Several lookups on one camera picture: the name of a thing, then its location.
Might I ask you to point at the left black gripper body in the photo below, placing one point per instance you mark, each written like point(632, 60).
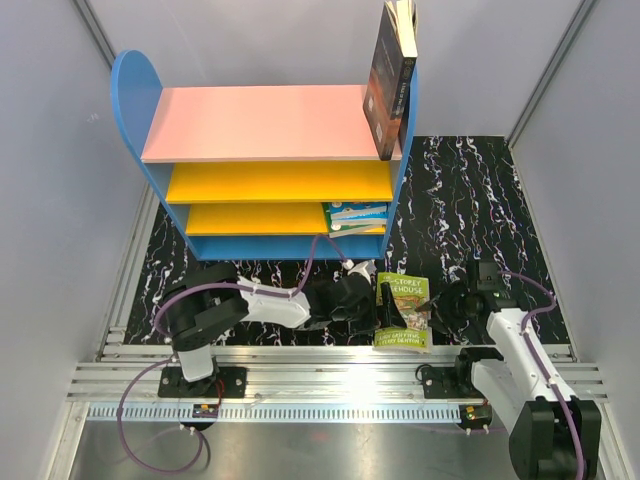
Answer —
point(361, 318)

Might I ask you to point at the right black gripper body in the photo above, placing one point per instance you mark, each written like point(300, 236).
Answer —
point(452, 309)

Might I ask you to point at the green 65-storey treehouse book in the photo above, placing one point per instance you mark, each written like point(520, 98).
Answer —
point(413, 335)

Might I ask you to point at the green coin book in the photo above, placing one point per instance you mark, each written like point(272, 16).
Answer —
point(345, 231)

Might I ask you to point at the blue 26-storey treehouse book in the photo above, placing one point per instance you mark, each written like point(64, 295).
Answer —
point(352, 221)

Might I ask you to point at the blue 130-storey treehouse book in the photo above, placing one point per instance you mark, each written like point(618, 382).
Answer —
point(341, 210)

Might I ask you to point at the dark tale of two cities book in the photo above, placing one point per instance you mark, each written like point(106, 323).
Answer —
point(393, 63)

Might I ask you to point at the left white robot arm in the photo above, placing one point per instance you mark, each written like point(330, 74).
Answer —
point(199, 309)

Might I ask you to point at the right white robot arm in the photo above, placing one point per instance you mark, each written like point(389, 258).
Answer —
point(553, 432)

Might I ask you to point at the right small circuit board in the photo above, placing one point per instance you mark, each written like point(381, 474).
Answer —
point(481, 414)

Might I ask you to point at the small circuit board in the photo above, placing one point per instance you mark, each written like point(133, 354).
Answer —
point(205, 411)
point(481, 414)

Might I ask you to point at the black marble pattern mat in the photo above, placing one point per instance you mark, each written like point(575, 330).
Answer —
point(461, 196)

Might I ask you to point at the colourful wooden bookshelf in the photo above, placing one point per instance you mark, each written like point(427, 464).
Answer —
point(245, 172)

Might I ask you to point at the left small circuit board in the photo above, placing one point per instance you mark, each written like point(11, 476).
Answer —
point(205, 411)

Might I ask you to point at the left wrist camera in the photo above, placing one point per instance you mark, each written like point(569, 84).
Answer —
point(365, 269)

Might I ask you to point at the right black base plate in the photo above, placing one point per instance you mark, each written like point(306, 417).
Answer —
point(445, 383)

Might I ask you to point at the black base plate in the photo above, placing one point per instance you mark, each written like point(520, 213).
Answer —
point(445, 383)
point(228, 382)

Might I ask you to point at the aluminium rail frame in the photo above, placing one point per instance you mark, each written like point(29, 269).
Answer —
point(345, 375)

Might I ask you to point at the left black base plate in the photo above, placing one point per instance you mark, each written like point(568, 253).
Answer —
point(228, 382)

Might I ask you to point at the slotted white cable duct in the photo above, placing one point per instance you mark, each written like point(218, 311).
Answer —
point(438, 413)

